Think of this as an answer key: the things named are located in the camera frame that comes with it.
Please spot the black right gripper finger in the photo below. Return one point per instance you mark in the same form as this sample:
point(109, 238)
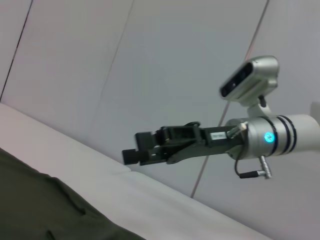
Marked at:
point(131, 157)

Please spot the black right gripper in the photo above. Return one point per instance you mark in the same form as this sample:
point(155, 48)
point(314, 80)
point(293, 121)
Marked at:
point(217, 143)

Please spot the dark green shirt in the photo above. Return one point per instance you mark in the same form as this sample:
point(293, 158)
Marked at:
point(37, 200)

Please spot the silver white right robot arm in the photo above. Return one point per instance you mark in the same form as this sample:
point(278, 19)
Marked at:
point(287, 136)

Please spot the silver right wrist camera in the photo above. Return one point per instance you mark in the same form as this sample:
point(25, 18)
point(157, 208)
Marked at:
point(252, 78)

